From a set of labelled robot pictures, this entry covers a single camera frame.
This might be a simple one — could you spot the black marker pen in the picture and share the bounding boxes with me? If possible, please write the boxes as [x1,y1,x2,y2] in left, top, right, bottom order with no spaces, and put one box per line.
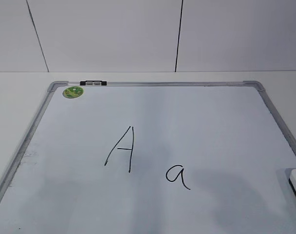
[68,80,107,86]

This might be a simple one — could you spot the round green magnet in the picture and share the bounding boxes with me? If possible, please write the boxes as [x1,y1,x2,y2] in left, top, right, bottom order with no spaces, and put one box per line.
[63,86,84,99]

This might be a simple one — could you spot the white board with aluminium frame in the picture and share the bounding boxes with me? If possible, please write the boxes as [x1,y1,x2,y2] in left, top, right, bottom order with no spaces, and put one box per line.
[0,81,296,234]

